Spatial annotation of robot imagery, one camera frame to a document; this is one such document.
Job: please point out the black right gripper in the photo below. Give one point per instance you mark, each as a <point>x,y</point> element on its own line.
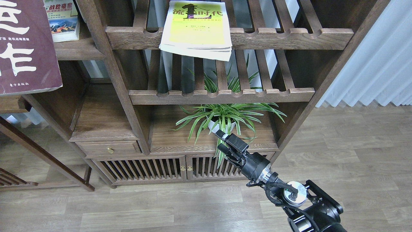
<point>254,166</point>

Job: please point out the colourful mountain cover book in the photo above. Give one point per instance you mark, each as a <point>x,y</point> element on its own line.
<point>63,19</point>

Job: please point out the dark maroon cover book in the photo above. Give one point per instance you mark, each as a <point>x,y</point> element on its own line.
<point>28,61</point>

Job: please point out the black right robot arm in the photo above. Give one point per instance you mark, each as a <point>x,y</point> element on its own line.
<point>308,207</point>

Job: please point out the white plant pot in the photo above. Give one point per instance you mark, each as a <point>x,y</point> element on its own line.
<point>225,126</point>

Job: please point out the green spider plant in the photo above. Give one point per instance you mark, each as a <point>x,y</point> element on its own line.
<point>245,113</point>

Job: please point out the dark wooden bookshelf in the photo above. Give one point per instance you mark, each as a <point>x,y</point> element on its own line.
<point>120,93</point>

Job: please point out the brass drawer knob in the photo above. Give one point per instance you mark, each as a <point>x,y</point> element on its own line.
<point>110,150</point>

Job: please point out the yellow green cover book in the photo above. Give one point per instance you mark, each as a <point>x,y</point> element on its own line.
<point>197,29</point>

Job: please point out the white pleated curtain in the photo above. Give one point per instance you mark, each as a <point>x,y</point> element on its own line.
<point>380,70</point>

